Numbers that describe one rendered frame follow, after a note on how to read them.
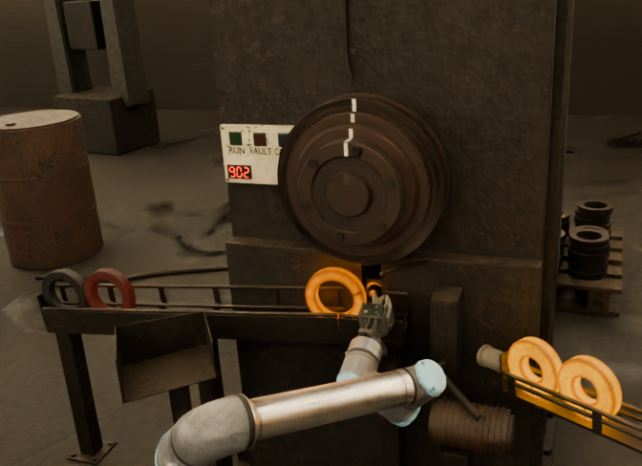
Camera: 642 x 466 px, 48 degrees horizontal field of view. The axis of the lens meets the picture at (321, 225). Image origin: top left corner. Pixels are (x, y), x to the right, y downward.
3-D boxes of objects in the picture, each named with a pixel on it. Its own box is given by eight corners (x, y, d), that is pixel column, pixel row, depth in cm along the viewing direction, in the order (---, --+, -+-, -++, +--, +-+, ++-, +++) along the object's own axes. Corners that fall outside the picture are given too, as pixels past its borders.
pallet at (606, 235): (378, 289, 388) (376, 213, 373) (417, 235, 459) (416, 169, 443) (619, 317, 345) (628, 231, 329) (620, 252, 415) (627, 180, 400)
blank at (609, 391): (564, 346, 173) (555, 350, 171) (623, 366, 160) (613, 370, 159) (566, 403, 177) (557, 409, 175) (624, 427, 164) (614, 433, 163)
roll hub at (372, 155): (308, 234, 201) (300, 137, 191) (406, 242, 191) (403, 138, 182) (300, 242, 196) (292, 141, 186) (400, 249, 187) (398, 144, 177)
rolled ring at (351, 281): (320, 259, 209) (324, 254, 212) (294, 305, 218) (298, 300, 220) (374, 292, 207) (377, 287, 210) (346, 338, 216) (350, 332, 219)
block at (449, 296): (437, 354, 216) (437, 282, 208) (463, 358, 213) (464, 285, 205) (429, 373, 207) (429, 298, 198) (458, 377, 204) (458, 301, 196)
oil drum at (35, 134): (51, 232, 505) (25, 106, 474) (122, 239, 485) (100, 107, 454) (-12, 266, 453) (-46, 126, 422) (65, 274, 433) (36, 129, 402)
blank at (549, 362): (513, 328, 185) (504, 332, 183) (565, 346, 173) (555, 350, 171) (516, 383, 189) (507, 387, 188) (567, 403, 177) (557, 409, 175)
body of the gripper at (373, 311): (389, 303, 199) (378, 334, 190) (392, 325, 204) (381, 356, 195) (362, 300, 201) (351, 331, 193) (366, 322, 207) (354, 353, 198)
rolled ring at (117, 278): (122, 270, 236) (128, 266, 239) (77, 271, 242) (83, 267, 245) (136, 321, 241) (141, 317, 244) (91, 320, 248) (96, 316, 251)
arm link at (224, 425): (183, 396, 142) (439, 349, 179) (164, 418, 151) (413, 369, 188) (198, 455, 137) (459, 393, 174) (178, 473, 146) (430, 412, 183)
